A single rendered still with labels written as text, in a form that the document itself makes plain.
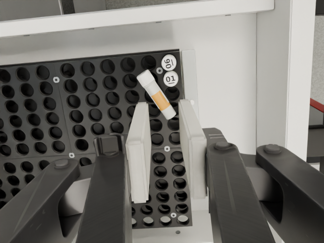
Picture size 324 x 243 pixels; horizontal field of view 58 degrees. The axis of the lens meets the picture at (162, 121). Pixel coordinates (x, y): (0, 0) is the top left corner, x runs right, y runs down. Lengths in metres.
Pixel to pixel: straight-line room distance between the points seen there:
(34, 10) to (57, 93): 0.31
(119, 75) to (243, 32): 0.14
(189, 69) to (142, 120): 0.17
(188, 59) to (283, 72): 0.10
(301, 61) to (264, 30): 0.07
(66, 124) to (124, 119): 0.06
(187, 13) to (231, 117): 0.13
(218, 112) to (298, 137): 0.11
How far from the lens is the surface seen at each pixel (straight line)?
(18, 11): 0.52
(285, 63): 0.25
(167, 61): 0.24
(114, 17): 0.27
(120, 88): 0.26
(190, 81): 0.31
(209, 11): 0.26
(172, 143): 0.28
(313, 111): 0.78
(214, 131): 0.15
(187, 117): 0.15
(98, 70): 0.27
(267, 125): 0.30
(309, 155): 0.29
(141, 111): 0.17
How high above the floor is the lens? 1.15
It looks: 72 degrees down
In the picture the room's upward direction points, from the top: 171 degrees counter-clockwise
